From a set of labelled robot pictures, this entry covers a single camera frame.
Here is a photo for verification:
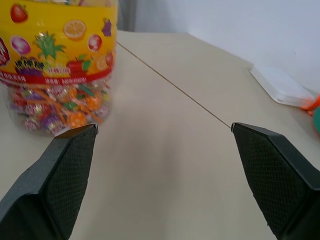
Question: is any white flat box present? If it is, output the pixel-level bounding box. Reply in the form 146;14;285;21
250;59;315;107

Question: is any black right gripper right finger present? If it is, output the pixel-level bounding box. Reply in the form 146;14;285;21
230;122;320;240

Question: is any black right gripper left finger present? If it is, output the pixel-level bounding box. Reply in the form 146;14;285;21
0;123;100;240

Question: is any clear candy jar yellow label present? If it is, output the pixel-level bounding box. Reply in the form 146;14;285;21
0;0;119;137

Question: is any orange and green toy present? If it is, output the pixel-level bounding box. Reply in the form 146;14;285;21
300;94;320;137

